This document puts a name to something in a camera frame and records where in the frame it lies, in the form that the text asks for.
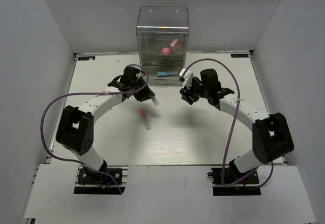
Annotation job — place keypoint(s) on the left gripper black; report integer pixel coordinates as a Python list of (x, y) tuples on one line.
[(146, 93)]

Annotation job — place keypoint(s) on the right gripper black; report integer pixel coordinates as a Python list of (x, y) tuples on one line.
[(187, 93)]

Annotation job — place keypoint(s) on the orange capped marker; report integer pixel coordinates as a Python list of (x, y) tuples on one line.
[(145, 119)]

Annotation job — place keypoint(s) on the blue capped marker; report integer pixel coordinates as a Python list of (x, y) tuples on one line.
[(166, 74)]

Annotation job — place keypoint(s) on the pink capped red stapler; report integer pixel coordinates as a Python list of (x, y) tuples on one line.
[(168, 50)]

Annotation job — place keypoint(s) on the clear acrylic drawer organizer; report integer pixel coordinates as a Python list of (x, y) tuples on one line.
[(157, 26)]

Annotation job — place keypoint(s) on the green capped marker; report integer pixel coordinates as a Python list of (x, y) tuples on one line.
[(155, 101)]

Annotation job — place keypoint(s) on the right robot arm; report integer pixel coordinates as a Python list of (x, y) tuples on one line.
[(271, 137)]

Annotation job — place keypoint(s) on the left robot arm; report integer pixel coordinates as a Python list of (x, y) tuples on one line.
[(76, 127)]

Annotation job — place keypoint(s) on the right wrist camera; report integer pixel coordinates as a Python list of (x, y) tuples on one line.
[(186, 76)]

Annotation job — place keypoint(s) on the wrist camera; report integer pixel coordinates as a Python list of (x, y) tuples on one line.
[(137, 68), (186, 76)]

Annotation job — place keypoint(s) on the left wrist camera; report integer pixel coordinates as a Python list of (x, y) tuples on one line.
[(137, 68)]

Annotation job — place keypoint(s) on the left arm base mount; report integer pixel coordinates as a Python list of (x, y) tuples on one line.
[(90, 183)]

